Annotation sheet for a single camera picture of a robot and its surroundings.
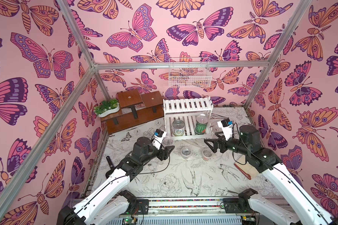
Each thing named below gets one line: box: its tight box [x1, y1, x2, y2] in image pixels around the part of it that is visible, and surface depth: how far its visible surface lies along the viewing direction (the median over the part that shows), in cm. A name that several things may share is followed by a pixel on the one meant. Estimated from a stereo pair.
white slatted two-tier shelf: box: [162, 96, 214, 140], surface depth 87 cm
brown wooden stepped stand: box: [100, 89, 165, 135], surface depth 110 cm
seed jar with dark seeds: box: [181, 146, 193, 159], surface depth 90 cm
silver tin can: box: [172, 119, 185, 137], surface depth 85 cm
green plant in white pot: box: [93, 98, 121, 118], surface depth 94 cm
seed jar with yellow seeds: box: [161, 135, 175, 148], surface depth 73 cm
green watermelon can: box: [194, 113, 209, 135], surface depth 84 cm
